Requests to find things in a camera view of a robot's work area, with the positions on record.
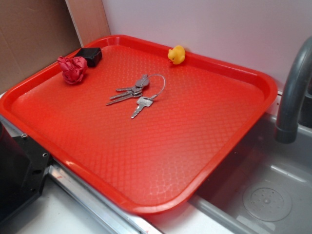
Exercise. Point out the red paper ball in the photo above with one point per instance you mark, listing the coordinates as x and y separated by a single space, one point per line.
73 69

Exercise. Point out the red plastic serving tray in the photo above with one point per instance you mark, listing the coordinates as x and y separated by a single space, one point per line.
157 160

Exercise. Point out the silver key bunch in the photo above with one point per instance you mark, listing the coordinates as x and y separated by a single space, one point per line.
130 92

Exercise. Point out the yellow rubber duck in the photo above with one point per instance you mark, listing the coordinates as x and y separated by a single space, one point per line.
176 55

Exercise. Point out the small black plastic box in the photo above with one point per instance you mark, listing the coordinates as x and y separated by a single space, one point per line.
92 55

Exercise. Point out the grey toy sink faucet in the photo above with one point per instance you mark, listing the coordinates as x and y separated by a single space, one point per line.
296 102

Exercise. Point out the grey plastic sink basin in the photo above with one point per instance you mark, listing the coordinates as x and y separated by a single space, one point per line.
217 206

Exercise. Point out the round sink drain cover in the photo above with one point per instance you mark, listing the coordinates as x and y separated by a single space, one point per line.
267 202

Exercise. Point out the brown cardboard panel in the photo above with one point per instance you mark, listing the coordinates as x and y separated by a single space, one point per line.
33 33

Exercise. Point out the silver key with cable loop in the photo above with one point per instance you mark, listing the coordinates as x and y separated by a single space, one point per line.
148 101

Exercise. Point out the silver metal counter rail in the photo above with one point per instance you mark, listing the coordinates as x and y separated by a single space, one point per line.
68 205

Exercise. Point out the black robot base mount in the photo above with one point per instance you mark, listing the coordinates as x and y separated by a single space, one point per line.
23 168

